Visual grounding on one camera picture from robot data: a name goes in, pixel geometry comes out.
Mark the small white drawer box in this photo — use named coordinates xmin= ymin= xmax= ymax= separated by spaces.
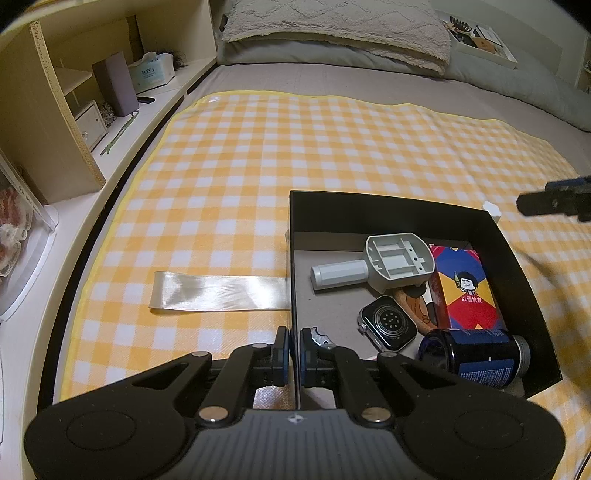
xmin=71 ymin=100 xmax=109 ymax=151

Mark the clear tape strip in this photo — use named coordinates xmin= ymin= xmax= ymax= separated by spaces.
xmin=148 ymin=271 xmax=293 ymax=315

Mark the green stick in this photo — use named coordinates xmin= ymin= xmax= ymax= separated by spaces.
xmin=99 ymin=113 xmax=139 ymax=155

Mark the black cardboard box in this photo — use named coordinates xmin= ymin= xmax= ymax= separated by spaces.
xmin=287 ymin=189 xmax=563 ymax=409

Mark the colourful printed card box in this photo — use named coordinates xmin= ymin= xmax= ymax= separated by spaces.
xmin=427 ymin=244 xmax=509 ymax=332

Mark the grey pillow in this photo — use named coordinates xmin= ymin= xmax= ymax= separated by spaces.
xmin=216 ymin=39 xmax=448 ymax=79

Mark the purple tall container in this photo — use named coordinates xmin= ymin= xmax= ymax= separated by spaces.
xmin=92 ymin=52 xmax=139 ymax=117

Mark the dark blue jar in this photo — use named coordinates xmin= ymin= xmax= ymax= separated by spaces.
xmin=418 ymin=327 xmax=532 ymax=391

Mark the grey quilt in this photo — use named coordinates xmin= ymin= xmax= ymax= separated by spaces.
xmin=445 ymin=46 xmax=591 ymax=132

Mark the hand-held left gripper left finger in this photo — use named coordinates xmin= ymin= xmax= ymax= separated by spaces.
xmin=129 ymin=327 xmax=293 ymax=425

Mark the beige textured pillow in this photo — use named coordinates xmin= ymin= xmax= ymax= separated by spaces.
xmin=222 ymin=0 xmax=452 ymax=77

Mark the black smartwatch body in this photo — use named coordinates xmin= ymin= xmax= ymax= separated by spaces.
xmin=358 ymin=295 xmax=419 ymax=352

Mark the grey plastic handle part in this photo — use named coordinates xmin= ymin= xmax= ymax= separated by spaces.
xmin=310 ymin=233 xmax=437 ymax=296

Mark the white tissue box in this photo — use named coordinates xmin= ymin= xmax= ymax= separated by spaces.
xmin=127 ymin=52 xmax=176 ymax=92

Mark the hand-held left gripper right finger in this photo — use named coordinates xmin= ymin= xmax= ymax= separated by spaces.
xmin=301 ymin=329 xmax=462 ymax=425

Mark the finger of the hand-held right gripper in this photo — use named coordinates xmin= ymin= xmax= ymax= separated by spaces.
xmin=516 ymin=190 xmax=591 ymax=219
xmin=545 ymin=175 xmax=591 ymax=193

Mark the white tray with accessories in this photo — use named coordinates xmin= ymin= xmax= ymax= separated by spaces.
xmin=431 ymin=10 xmax=519 ymax=71

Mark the cartoon printed card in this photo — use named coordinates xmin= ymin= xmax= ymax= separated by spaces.
xmin=392 ymin=282 xmax=439 ymax=335

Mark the yellow checked mat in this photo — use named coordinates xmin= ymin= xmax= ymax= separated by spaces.
xmin=53 ymin=90 xmax=591 ymax=480

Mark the doll in clear case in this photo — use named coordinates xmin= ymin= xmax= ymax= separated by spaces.
xmin=0 ymin=152 xmax=58 ymax=319

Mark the wooden shelf unit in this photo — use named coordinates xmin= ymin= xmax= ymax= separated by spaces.
xmin=0 ymin=0 xmax=218 ymax=480

